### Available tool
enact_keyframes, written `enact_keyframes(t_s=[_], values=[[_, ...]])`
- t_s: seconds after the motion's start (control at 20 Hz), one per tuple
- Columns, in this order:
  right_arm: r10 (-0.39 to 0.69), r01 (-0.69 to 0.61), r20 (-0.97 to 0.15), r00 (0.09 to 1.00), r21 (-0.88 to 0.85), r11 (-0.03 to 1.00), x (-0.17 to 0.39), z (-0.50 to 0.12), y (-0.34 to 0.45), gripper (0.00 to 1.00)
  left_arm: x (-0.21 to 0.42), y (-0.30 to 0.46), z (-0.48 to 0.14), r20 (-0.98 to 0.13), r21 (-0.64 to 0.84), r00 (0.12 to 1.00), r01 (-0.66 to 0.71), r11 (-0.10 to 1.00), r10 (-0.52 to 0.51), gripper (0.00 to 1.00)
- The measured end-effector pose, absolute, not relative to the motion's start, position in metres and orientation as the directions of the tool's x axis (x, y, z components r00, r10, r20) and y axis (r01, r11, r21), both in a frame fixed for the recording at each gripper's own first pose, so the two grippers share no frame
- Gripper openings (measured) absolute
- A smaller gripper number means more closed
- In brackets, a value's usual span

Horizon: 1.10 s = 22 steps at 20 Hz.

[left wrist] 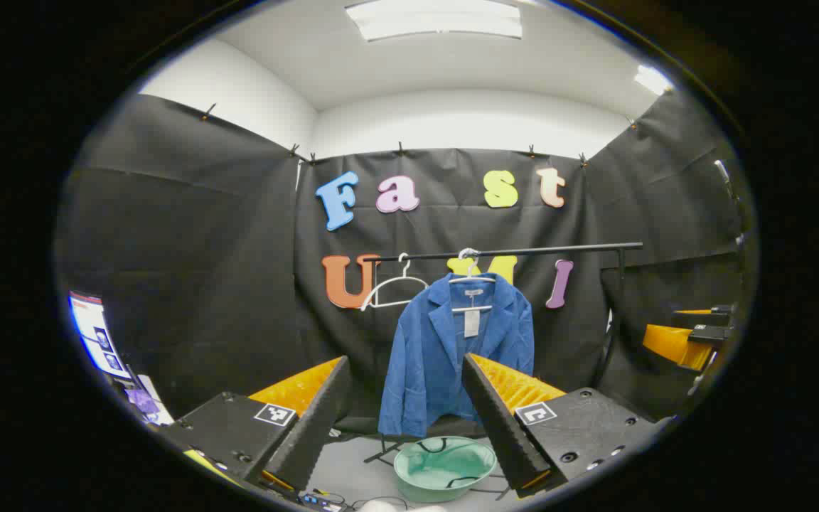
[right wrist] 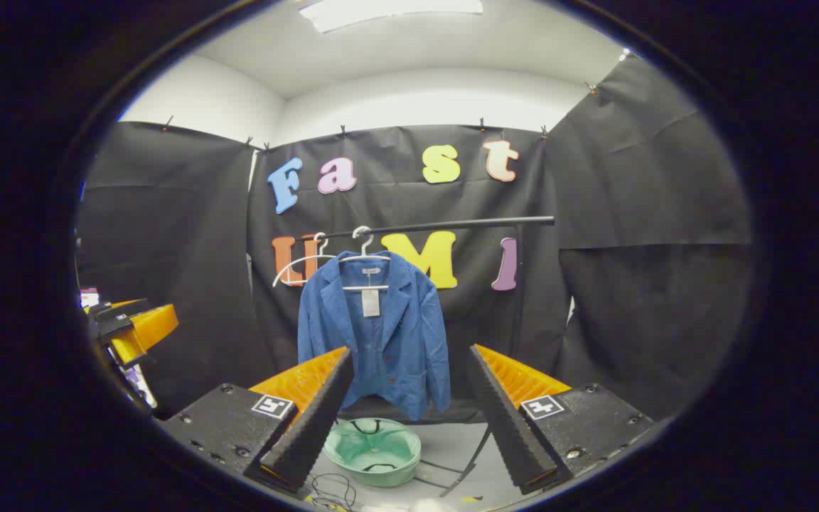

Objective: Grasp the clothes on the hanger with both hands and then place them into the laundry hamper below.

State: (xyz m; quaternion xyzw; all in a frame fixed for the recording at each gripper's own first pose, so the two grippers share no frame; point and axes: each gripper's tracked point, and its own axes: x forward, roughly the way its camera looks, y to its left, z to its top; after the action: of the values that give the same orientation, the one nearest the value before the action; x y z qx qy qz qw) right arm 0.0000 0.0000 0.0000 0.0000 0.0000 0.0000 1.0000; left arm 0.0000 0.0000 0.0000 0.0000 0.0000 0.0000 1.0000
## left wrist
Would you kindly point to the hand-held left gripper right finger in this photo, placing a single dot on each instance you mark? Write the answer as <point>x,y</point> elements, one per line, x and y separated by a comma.
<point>502,427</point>

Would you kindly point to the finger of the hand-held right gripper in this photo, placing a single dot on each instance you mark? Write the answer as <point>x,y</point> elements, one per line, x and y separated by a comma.
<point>719,311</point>
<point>672,345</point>

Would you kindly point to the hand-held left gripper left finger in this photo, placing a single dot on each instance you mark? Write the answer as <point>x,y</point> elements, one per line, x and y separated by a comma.
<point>317,419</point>

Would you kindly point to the green laundry hamper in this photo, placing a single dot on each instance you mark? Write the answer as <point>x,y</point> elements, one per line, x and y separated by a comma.
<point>445,469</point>

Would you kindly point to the white clothes hanger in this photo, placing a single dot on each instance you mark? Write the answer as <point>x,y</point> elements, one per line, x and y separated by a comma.
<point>389,305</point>
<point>471,310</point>

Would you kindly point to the black clothes rack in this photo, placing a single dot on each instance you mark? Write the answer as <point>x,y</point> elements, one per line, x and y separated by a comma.
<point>559,249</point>

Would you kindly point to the black hub with blue lights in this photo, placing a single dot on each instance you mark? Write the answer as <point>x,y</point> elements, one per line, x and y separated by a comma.
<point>320,500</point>

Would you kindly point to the purple object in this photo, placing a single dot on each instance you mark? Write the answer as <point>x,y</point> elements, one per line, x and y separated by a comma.
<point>143,402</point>

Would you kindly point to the black backdrop cloth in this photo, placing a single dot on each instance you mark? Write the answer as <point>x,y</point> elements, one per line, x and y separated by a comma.
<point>239,249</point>

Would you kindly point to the computer monitor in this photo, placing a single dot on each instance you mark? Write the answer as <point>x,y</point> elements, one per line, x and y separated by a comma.
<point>93,331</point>

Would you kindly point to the small ceiling light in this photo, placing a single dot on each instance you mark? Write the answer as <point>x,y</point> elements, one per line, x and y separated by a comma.
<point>652,78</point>

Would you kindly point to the large ceiling light panel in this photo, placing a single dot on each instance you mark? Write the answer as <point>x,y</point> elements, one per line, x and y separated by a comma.
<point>438,20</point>

